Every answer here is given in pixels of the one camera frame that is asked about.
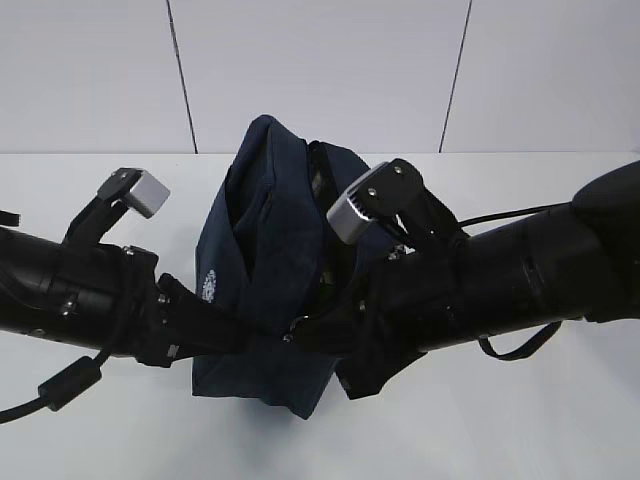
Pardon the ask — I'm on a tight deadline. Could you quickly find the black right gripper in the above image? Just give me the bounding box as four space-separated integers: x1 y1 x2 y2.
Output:
294 244 480 400

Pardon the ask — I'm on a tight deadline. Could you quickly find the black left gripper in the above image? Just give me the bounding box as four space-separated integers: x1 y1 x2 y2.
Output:
49 244 258 368

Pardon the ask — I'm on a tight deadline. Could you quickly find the navy blue lunch bag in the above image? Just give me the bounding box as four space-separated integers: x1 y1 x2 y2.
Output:
192 114 393 419

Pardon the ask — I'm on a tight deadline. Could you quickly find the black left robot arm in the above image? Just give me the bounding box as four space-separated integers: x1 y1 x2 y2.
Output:
1 212 256 368

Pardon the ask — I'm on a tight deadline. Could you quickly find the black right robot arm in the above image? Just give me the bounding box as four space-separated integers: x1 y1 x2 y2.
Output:
289 159 639 400

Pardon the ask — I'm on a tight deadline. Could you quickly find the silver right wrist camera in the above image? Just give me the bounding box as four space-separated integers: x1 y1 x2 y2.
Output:
325 157 459 254

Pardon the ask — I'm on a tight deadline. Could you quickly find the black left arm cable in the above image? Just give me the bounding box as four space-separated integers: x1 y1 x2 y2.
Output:
0 355 104 426

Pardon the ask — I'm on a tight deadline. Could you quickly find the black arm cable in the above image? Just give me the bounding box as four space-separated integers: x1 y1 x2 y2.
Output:
457 202 571 229
0 355 104 426

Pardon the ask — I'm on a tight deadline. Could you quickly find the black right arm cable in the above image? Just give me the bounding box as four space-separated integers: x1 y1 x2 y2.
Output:
457 202 571 229

